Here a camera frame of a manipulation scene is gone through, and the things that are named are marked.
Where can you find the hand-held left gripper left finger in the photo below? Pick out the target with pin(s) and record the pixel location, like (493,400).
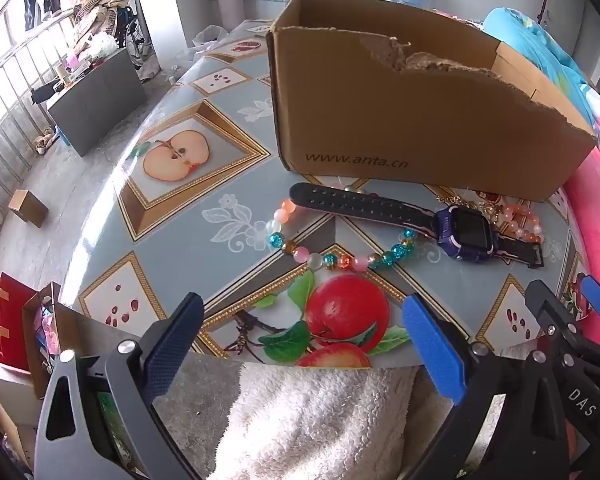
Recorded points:
(175,342)

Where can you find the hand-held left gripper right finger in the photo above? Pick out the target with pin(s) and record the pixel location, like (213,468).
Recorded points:
(432,355)

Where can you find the purple smart watch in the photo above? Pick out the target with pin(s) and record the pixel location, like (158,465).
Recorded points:
(467,232)

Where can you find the torn brown cardboard box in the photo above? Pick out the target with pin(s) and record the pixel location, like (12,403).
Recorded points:
(405,135)

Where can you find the white fluffy cloth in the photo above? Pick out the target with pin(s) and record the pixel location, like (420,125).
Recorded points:
(305,420)

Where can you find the brown paper bag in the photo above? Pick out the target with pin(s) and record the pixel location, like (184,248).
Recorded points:
(29,340)

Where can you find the red paper bag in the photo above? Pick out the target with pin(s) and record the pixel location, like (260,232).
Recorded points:
(12,325)

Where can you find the flat cardboard sheet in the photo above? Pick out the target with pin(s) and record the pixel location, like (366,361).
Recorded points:
(10,430)

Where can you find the small brown cardboard box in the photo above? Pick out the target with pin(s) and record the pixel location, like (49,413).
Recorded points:
(27,207)

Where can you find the beige slippers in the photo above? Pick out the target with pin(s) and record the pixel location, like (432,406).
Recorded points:
(42,140)

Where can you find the grey cabinet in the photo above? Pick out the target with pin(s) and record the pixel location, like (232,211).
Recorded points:
(100,105)

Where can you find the light blue blanket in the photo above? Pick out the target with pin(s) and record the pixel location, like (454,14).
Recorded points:
(535,45)

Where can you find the white plastic bag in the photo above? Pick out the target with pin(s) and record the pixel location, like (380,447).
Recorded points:
(207,37)

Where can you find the wheelchair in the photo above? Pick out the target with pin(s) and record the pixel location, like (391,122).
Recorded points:
(135,35)

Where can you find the metal window railing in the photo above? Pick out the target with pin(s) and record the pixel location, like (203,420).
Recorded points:
(35,35)

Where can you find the pile of beige clothes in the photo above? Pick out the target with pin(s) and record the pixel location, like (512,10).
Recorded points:
(100,5)

